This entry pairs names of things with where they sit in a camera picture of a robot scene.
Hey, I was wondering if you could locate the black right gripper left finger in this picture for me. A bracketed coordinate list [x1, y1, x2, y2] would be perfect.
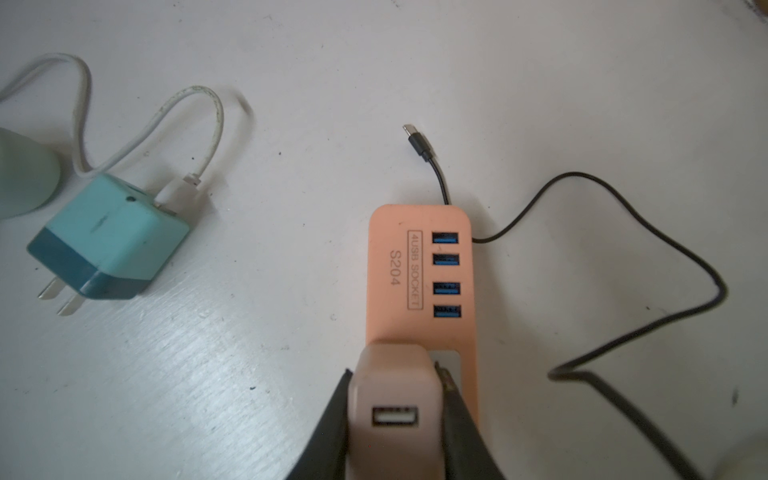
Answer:
[286, 369, 353, 480]

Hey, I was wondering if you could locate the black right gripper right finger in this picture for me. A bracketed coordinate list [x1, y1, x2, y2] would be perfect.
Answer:
[435, 362, 505, 480]

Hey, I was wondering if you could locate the pink usb charger adapter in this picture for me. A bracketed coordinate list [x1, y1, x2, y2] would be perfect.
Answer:
[346, 343, 445, 479]

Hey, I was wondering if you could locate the black usb cable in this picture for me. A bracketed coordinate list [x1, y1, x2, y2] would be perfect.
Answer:
[401, 123, 729, 480]

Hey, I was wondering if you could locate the mint green earbuds case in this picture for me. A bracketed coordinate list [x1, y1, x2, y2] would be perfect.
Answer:
[1, 128, 61, 220]

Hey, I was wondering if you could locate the pink power strip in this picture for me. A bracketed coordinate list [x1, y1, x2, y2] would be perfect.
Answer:
[365, 204, 480, 420]

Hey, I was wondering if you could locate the teal usb charger adapter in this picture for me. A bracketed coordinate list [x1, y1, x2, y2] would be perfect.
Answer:
[27, 174, 190, 316]

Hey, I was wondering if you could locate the white usb cable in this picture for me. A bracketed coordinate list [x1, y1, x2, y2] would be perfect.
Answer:
[0, 52, 226, 208]

